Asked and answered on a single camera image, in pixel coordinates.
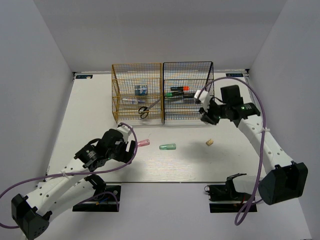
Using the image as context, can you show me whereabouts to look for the green cap black highlighter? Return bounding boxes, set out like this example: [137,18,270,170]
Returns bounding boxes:
[164,91,184,98]

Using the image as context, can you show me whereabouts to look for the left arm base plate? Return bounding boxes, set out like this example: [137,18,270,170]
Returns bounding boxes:
[72,183,122,213]

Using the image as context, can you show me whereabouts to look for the orange cap black highlighter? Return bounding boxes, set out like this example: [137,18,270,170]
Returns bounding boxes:
[170,86,190,91]

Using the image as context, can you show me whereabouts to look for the green transparent correction tape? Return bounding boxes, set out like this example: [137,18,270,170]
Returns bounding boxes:
[159,143,177,151]

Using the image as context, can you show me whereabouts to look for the black wire basket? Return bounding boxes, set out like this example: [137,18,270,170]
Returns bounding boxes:
[162,61,215,123]

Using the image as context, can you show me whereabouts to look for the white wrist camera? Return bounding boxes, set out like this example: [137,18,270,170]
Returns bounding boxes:
[116,124,132,143]
[193,90,212,112]

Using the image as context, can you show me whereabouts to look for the tan yellow eraser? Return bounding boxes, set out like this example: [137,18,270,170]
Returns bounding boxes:
[205,139,214,146]

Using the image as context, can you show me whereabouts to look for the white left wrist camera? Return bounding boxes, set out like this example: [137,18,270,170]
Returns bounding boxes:
[116,124,132,143]

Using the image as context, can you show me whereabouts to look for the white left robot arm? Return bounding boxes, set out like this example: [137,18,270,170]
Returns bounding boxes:
[11,125,137,240]

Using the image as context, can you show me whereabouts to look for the right blue table label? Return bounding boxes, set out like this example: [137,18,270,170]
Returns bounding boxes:
[225,73,244,78]

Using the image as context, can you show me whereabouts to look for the yellow wire basket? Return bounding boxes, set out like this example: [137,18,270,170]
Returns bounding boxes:
[111,62,164,124]

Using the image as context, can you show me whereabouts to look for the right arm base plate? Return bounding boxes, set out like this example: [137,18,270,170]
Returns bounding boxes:
[204,184,251,214]

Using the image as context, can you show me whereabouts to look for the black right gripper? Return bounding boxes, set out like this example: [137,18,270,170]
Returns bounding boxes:
[199,98,230,125]

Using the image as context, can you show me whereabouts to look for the left blue table label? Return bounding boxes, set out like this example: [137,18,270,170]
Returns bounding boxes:
[75,74,93,79]

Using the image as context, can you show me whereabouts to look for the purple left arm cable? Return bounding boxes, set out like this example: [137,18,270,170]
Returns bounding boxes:
[0,122,138,230]

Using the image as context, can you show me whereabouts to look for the blue white small box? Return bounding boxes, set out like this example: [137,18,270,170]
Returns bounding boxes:
[134,85,148,96]

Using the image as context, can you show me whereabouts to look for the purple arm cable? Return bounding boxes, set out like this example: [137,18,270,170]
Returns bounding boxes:
[201,76,267,226]
[0,122,138,230]

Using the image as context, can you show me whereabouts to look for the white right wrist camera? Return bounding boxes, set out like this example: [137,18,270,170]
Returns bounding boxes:
[193,90,212,112]

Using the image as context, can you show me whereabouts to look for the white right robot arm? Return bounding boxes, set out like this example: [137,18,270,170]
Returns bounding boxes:
[194,85,308,205]

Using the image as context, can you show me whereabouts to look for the pink cap black highlighter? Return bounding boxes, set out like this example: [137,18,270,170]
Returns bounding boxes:
[183,93,195,99]

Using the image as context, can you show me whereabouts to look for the black handled scissors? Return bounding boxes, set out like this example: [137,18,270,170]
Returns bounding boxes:
[138,98,161,119]

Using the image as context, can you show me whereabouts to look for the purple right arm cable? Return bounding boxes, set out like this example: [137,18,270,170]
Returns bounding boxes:
[201,76,267,226]

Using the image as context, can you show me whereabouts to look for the pink transparent correction tape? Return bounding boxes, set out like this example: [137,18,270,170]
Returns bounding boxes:
[137,139,150,148]

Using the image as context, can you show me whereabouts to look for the blue table label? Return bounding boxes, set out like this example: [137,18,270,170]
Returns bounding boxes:
[225,73,244,78]
[75,74,93,79]

